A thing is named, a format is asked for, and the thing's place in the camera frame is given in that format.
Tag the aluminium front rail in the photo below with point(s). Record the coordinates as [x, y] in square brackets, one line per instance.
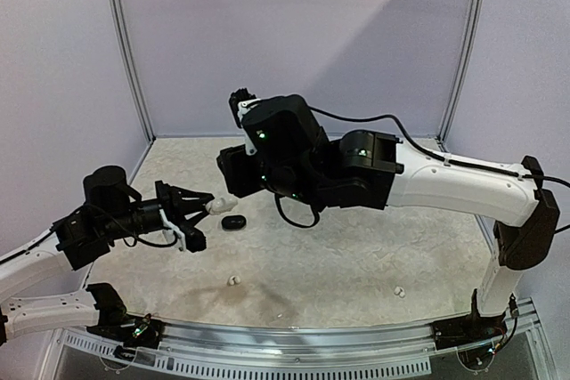
[522, 348]

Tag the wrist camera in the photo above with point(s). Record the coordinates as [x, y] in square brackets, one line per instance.
[242, 102]
[183, 235]

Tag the white slotted cable duct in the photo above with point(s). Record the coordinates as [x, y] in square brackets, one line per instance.
[85, 357]

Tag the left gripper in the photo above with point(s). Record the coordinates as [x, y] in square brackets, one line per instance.
[175, 206]

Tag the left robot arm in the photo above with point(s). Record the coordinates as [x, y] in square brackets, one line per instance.
[112, 211]

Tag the left aluminium corner post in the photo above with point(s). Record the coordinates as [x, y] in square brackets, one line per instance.
[132, 78]

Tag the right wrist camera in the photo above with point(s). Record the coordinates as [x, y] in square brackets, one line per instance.
[242, 102]

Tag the black earbud charging case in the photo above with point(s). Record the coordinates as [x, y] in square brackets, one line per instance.
[234, 222]

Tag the white earbud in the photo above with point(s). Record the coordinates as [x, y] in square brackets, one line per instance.
[400, 292]
[233, 281]

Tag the right aluminium corner post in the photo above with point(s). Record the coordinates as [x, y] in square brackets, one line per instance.
[466, 48]

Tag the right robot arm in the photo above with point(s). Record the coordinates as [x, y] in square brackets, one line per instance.
[288, 153]

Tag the white gold-trimmed charging case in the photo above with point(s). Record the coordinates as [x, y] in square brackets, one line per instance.
[221, 205]

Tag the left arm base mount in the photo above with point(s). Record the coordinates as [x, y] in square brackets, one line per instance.
[132, 331]

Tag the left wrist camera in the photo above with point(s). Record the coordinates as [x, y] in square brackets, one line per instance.
[183, 235]

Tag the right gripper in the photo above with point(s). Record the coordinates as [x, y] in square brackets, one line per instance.
[233, 171]

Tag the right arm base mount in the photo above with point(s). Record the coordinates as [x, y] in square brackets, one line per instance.
[469, 328]

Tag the aluminium corner post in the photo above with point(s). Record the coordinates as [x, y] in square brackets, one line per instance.
[132, 78]
[466, 48]

